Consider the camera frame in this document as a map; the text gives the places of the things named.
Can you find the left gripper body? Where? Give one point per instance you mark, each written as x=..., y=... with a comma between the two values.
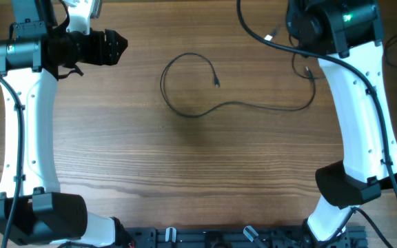
x=93, y=48

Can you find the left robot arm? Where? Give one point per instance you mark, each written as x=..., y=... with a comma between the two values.
x=33, y=209

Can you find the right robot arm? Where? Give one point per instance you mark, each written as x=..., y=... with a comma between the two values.
x=347, y=36

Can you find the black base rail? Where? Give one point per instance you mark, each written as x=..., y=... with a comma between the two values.
x=284, y=236

